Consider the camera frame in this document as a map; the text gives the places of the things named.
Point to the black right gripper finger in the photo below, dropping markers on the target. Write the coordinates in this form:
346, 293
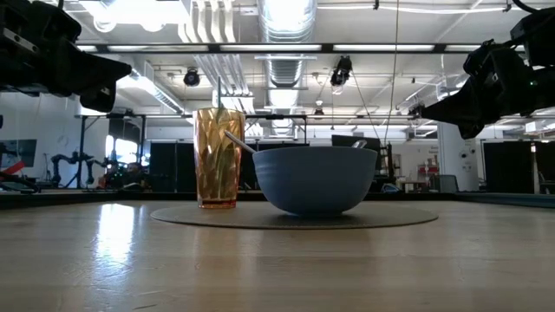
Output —
472, 104
472, 130

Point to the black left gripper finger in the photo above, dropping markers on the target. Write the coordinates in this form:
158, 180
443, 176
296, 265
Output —
86, 73
99, 99

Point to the silver metal spoon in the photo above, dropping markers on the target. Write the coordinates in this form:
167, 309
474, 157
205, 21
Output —
360, 144

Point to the amber faceted plastic tumbler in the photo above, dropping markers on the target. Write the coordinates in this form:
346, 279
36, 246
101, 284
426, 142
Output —
219, 164

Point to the silver metal fork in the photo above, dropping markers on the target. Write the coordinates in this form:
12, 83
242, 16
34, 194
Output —
238, 142

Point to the blue bowl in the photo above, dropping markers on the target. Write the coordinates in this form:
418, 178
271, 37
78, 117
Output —
314, 180

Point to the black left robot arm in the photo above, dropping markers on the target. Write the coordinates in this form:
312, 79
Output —
30, 12

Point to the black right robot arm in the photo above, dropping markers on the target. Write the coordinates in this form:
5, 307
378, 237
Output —
537, 34

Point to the white pillar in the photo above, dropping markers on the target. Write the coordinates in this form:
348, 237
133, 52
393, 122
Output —
451, 156

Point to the black tripod stand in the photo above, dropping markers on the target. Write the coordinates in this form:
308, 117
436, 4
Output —
82, 138

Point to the black partition panel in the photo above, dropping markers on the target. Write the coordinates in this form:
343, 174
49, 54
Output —
507, 167

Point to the black ceiling spotlight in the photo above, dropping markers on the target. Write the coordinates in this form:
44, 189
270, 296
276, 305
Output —
191, 78
342, 69
415, 110

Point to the round grey placemat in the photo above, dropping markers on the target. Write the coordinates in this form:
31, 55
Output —
390, 216

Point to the black overhead light beam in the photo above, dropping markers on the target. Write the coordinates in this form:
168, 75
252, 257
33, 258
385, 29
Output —
327, 48

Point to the black table frame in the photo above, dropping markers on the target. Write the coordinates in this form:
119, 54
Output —
86, 197

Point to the silver ventilation duct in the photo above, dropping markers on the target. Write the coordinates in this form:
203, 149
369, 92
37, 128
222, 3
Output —
286, 69

